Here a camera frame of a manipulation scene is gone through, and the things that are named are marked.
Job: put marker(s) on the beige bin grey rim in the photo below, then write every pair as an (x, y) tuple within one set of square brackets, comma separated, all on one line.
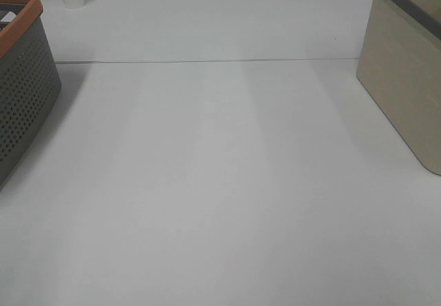
[(399, 67)]

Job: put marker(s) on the grey perforated basket orange rim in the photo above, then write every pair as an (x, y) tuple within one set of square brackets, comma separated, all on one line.
[(30, 83)]

